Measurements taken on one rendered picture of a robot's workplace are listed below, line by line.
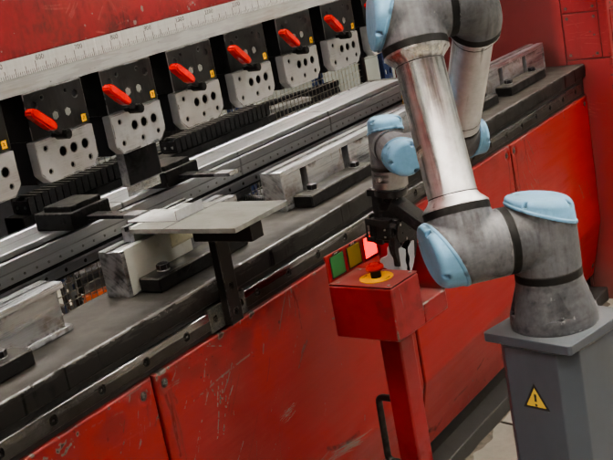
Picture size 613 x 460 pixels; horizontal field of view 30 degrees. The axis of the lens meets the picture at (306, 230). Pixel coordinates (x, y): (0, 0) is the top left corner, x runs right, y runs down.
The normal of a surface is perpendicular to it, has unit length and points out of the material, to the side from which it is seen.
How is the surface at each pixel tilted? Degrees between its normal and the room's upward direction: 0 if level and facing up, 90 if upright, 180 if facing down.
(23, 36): 90
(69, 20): 90
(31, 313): 90
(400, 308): 90
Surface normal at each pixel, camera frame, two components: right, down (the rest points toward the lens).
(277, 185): -0.53, 0.31
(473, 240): 0.10, -0.13
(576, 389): -0.02, 0.26
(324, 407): 0.83, 0.00
